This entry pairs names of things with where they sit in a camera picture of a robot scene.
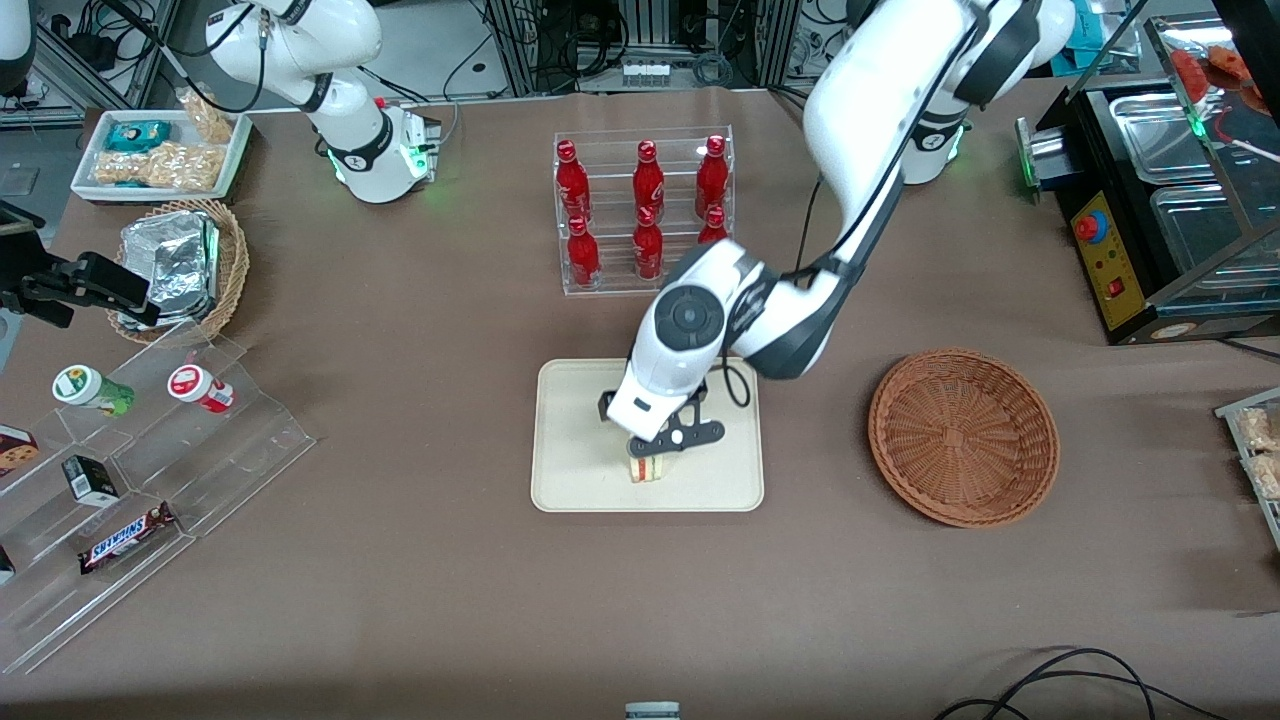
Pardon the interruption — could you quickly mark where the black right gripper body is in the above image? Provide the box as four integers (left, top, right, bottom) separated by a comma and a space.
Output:
0, 255, 76, 328

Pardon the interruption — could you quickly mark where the cream rectangular plastic tray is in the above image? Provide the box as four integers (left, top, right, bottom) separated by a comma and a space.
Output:
530, 357, 766, 514

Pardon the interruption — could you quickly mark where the white tray of snacks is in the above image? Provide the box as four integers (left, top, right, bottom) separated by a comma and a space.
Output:
70, 108, 253, 203

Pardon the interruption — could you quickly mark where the wicker basket with foil packs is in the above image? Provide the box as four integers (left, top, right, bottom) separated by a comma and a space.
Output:
105, 198, 251, 347

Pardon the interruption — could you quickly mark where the round brown wicker basket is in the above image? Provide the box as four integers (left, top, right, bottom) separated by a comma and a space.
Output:
868, 347, 1061, 529

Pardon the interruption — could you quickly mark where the white tray with snack bags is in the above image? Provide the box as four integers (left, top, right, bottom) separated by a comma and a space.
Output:
1215, 388, 1280, 553

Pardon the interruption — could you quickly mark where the silver foil wrapped package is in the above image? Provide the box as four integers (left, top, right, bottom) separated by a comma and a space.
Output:
119, 211, 221, 328

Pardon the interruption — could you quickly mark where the green lidded snack cup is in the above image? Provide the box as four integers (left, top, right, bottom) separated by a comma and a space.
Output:
52, 364, 137, 419

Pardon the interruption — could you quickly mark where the clear bag of nuts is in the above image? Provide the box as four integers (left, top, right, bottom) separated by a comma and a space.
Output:
178, 88, 237, 144
93, 143, 223, 193

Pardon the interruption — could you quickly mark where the red lidded snack cup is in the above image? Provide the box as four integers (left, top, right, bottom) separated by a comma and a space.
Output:
166, 364, 237, 415

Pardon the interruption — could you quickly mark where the teal snack packet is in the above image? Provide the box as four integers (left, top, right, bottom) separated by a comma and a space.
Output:
105, 120, 173, 153

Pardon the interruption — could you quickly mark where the cookie box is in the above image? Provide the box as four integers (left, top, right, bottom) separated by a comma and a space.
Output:
0, 424, 42, 478

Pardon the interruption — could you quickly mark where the small black box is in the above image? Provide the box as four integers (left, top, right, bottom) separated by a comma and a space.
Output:
61, 454, 122, 507

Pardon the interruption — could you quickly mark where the clear acrylic stepped display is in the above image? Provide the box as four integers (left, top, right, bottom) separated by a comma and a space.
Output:
0, 335, 317, 677

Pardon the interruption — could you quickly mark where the clear acrylic bottle rack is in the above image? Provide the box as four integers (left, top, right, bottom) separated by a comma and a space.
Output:
553, 125, 736, 297

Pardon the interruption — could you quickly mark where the snickers chocolate bar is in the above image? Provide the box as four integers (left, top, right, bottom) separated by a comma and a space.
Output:
78, 501, 180, 576

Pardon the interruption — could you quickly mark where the metal equipment rack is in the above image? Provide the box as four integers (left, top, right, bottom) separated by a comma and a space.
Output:
483, 0, 803, 97

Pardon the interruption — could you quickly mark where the black food warmer machine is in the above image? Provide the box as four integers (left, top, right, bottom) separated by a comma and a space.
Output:
1015, 12, 1280, 347

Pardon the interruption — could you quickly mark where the teal paper item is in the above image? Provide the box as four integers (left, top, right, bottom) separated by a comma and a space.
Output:
1050, 12, 1138, 77

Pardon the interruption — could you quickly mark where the red food in warmer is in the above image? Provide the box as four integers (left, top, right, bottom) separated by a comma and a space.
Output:
1168, 44, 1267, 113

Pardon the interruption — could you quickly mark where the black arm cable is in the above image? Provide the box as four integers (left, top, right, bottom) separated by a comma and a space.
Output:
715, 170, 871, 411

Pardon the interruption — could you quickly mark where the black floor cable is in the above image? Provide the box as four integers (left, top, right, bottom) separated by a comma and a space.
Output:
933, 668, 1233, 720
985, 647, 1159, 720

